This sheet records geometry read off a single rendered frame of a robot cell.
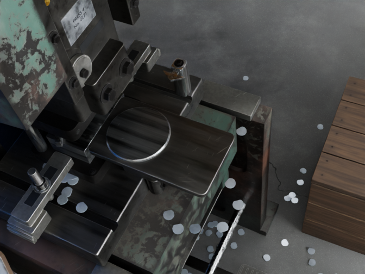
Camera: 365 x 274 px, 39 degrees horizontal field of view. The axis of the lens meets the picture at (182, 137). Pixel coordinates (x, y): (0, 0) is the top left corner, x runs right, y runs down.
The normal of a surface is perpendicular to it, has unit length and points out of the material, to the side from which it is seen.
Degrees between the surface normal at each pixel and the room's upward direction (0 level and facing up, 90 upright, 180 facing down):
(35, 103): 90
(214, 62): 0
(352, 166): 0
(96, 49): 90
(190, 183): 0
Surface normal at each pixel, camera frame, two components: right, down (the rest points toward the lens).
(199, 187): -0.11, -0.55
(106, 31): 0.89, 0.32
